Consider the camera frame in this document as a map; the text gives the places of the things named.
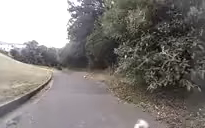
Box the grey stone kerb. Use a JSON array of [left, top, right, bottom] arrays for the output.
[[0, 69, 54, 122]]

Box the grey asphalt path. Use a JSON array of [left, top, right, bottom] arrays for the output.
[[0, 69, 168, 128]]

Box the white building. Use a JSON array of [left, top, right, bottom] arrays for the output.
[[0, 38, 27, 54]]

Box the robot's own part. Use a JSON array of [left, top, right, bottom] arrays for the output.
[[133, 118, 150, 128]]

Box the dry grass slope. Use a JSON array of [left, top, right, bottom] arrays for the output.
[[0, 48, 53, 109]]

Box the row of dense green trees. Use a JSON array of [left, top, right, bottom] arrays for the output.
[[59, 0, 205, 93]]

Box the group of distant trees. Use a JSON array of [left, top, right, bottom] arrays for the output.
[[9, 39, 63, 67]]

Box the leaf-strewn dirt verge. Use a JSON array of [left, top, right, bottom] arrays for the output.
[[83, 69, 205, 128]]

